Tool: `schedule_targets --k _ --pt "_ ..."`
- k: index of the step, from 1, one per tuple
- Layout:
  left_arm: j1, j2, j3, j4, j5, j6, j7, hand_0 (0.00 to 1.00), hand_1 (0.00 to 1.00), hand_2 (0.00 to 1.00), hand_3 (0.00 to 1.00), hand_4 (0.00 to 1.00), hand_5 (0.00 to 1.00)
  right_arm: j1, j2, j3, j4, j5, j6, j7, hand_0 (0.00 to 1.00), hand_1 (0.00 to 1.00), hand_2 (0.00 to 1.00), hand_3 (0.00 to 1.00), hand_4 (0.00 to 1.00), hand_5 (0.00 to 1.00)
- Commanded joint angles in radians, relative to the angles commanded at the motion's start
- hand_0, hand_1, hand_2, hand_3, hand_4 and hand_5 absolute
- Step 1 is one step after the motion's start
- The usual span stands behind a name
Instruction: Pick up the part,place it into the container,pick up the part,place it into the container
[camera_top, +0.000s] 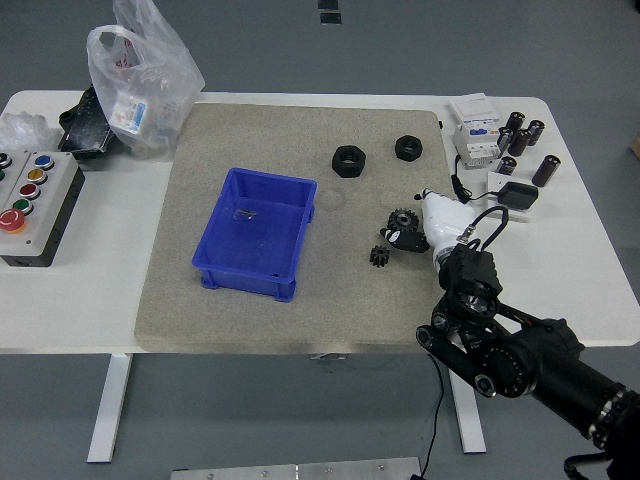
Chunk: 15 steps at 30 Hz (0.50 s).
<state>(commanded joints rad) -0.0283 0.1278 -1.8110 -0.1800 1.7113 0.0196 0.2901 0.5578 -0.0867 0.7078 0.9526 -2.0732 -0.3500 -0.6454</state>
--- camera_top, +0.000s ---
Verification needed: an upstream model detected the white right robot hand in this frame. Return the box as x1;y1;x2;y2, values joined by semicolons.
378;187;476;266

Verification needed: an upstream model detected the large black gear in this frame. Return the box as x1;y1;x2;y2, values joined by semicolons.
386;208;424;235

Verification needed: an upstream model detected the small black gear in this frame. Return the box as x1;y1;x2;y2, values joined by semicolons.
368;244;392;270

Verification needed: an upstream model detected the small black hex nut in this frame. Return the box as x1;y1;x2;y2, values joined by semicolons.
394;134;425;162

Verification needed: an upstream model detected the large black hex nut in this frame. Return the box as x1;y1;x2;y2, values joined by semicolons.
331;144;369;179

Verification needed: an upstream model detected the blue plastic box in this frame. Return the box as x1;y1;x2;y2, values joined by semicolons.
191;167;319;305

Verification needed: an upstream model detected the grey push-button control box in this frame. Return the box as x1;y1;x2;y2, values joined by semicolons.
0;149;86;269

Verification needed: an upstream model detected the white square plate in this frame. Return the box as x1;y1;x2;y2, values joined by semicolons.
482;171;536;224

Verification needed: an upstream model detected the black power adapter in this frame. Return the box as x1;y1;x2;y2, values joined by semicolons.
498;181;540;210

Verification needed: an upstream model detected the white circuit breaker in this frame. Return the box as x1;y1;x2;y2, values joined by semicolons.
447;93;504;171

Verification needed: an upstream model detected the grey-brown mat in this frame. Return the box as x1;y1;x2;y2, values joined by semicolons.
133;102;466;357

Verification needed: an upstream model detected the white table leg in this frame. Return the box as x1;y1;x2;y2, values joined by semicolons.
446;369;487;455
86;352;134;464

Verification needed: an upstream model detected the clear plastic bag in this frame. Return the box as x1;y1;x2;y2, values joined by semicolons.
85;0;207;163

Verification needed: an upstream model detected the black case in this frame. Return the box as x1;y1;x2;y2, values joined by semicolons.
57;85;117;162

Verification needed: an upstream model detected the crumpled clear plastic wrap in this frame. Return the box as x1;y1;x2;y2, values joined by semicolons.
0;112;60;154

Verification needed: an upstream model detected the black cord with plug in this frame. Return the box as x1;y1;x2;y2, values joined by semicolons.
451;155;506;205

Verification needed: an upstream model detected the thin black hanging cable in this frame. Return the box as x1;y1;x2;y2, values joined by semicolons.
413;355;446;480

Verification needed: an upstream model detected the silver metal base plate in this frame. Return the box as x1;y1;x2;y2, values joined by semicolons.
169;455;426;480

